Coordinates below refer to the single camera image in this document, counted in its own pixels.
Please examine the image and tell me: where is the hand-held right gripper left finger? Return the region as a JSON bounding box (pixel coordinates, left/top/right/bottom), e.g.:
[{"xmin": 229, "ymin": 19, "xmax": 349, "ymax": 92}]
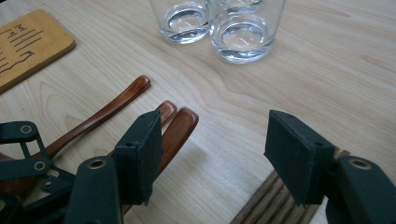
[{"xmin": 113, "ymin": 110, "xmax": 163, "ymax": 206}]

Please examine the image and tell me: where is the row of brown chopsticks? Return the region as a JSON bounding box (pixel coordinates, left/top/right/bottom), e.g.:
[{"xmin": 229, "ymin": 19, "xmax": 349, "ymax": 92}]
[{"xmin": 229, "ymin": 147, "xmax": 351, "ymax": 224}]

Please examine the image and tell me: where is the carved wooden coaster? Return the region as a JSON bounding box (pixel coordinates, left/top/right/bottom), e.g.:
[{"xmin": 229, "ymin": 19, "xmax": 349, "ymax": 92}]
[{"xmin": 0, "ymin": 8, "xmax": 77, "ymax": 95}]

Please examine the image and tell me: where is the reddish brown wooden spoon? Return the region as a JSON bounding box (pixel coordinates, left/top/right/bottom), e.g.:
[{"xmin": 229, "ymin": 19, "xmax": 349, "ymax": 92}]
[
  {"xmin": 106, "ymin": 100, "xmax": 178, "ymax": 157},
  {"xmin": 0, "ymin": 74, "xmax": 152, "ymax": 198},
  {"xmin": 120, "ymin": 106, "xmax": 200, "ymax": 217}
]

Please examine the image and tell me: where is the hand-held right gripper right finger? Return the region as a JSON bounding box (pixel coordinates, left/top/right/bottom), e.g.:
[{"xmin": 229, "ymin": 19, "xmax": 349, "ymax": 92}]
[{"xmin": 263, "ymin": 109, "xmax": 335, "ymax": 207}]

